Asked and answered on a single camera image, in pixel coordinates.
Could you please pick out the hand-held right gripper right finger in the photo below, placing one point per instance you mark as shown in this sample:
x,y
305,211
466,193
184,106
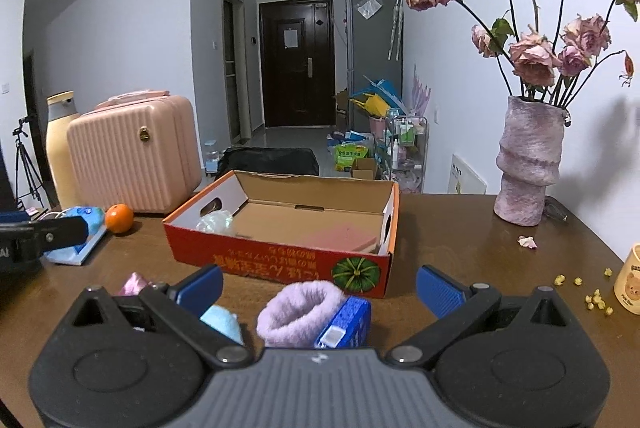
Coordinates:
x,y
437,290

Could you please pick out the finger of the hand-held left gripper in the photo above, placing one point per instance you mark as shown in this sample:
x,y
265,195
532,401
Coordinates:
x,y
62,230

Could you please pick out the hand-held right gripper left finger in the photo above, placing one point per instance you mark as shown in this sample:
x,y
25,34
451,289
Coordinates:
x,y
202,288

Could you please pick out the light blue plush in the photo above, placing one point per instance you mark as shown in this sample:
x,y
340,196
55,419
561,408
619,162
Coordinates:
x,y
225,325

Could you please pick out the purple satin hair bonnet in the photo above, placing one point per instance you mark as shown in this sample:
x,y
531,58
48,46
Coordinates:
x,y
132,284

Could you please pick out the orange cardboard box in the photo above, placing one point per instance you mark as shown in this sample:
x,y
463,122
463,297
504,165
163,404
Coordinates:
x,y
280,265

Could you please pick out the blue tissue packet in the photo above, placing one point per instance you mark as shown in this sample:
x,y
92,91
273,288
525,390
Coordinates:
x,y
350,325

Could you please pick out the lavender fluffy sock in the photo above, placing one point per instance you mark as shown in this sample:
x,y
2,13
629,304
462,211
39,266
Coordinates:
x,y
295,313

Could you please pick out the blue plush toy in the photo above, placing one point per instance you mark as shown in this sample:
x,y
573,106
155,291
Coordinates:
x,y
80,248

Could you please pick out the orange tangerine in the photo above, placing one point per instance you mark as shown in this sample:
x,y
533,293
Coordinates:
x,y
119,218

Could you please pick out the clear plastic wrap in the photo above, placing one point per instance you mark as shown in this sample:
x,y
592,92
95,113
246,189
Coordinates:
x,y
214,222

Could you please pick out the cream bottle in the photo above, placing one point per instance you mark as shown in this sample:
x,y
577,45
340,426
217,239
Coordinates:
x,y
57,148

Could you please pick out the black tripod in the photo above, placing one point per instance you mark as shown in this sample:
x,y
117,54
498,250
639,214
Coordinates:
x,y
22,158

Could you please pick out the fallen pink petal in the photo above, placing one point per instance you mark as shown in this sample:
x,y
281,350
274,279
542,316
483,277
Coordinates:
x,y
526,242

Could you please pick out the pink ribbed suitcase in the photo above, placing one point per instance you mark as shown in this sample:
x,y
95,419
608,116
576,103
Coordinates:
x,y
135,158

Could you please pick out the white board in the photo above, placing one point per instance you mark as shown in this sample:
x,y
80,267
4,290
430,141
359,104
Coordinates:
x,y
467,178

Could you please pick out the clear water jug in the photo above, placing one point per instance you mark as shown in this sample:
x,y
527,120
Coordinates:
x,y
211,156

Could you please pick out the small cardboard box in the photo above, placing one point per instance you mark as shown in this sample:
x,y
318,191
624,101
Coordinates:
x,y
363,169

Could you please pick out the black bag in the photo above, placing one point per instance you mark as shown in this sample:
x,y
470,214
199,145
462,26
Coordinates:
x,y
270,161

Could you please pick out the scattered yellow crumbs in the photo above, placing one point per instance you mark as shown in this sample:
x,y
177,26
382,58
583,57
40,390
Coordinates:
x,y
595,300

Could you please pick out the pink textured vase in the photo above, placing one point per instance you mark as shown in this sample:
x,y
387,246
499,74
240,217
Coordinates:
x,y
525,158

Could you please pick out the green bag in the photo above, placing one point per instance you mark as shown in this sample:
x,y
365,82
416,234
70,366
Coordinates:
x,y
350,158

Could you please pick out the pink bin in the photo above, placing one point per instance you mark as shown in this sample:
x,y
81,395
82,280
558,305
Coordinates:
x,y
377,128

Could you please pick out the cream bear cup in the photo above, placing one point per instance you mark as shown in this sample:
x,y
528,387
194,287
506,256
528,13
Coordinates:
x,y
630,283

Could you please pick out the purple feather decoration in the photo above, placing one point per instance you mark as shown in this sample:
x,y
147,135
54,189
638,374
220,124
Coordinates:
x,y
420,91

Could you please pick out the yellow and blue bags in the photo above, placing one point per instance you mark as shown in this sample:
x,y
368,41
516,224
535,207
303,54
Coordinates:
x,y
375,98

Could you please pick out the brown carton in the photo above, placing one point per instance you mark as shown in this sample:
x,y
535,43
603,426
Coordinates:
x,y
342,108

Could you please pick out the dark brown door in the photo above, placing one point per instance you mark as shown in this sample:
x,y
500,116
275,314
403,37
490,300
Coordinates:
x,y
295,73

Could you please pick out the grey refrigerator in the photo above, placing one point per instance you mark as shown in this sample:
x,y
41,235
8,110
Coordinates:
x,y
370,53

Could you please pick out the bunch of dried pink roses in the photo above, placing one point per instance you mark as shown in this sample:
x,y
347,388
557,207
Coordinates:
x,y
532,56

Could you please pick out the folded clear umbrella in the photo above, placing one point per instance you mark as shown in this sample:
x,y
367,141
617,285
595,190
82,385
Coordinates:
x,y
395,28

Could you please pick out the clear plastic bag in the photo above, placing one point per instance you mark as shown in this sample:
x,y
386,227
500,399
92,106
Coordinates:
x,y
369,7

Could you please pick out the wall outlet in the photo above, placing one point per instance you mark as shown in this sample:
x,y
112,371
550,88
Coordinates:
x,y
436,114

